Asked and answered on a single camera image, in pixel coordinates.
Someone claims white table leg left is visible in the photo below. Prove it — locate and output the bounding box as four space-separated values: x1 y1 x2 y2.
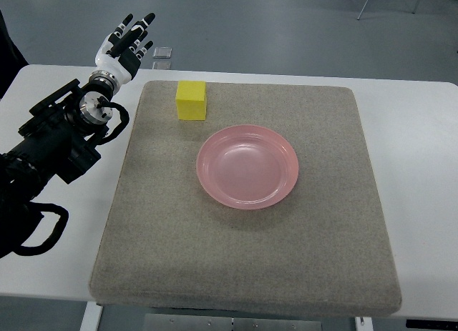
79 302 103 331

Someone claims white table leg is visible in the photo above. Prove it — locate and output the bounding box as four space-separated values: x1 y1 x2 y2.
79 302 103 331
354 317 374 331

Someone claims pink plastic plate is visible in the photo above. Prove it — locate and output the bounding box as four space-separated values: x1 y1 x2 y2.
196 124 299 210

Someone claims black cable loop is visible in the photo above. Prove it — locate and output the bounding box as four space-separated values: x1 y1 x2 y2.
14 202 69 257

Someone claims grey fabric mat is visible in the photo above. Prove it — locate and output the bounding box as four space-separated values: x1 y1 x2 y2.
89 81 402 317

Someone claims white table leg right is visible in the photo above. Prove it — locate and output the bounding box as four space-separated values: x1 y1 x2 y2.
354 317 374 331

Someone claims yellow foam block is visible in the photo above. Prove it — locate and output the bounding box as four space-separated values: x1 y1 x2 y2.
175 81 207 121

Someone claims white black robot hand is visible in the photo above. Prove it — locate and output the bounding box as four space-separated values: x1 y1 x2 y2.
95 13 155 88

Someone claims clear square floor tile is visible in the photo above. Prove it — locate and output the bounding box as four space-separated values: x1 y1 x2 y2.
153 46 172 59

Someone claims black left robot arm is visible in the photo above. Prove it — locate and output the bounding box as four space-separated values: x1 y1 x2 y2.
1 69 130 257

